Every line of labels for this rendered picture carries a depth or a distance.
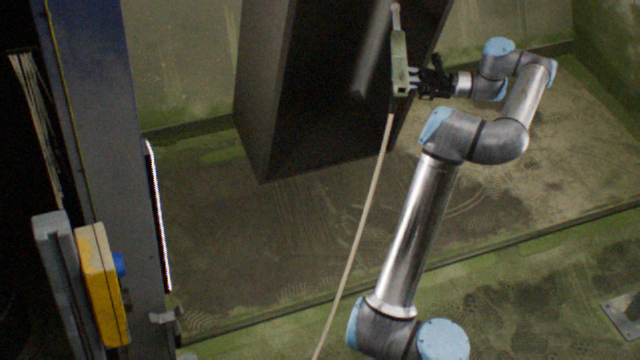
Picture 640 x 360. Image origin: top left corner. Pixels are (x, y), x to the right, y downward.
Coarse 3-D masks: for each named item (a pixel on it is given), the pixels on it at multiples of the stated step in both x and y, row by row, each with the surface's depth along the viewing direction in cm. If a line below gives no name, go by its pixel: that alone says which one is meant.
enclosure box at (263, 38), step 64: (256, 0) 241; (320, 0) 271; (384, 0) 285; (448, 0) 242; (256, 64) 259; (320, 64) 304; (384, 64) 302; (256, 128) 279; (320, 128) 317; (384, 128) 317
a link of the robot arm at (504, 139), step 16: (528, 64) 231; (544, 64) 232; (528, 80) 220; (544, 80) 226; (512, 96) 212; (528, 96) 211; (512, 112) 202; (528, 112) 205; (496, 128) 190; (512, 128) 191; (480, 144) 188; (496, 144) 188; (512, 144) 190; (480, 160) 191; (496, 160) 191; (512, 160) 194
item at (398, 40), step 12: (396, 12) 264; (396, 24) 258; (396, 36) 252; (396, 48) 247; (396, 60) 242; (396, 72) 238; (408, 72) 239; (396, 84) 234; (408, 84) 234; (396, 96) 250; (396, 108) 254
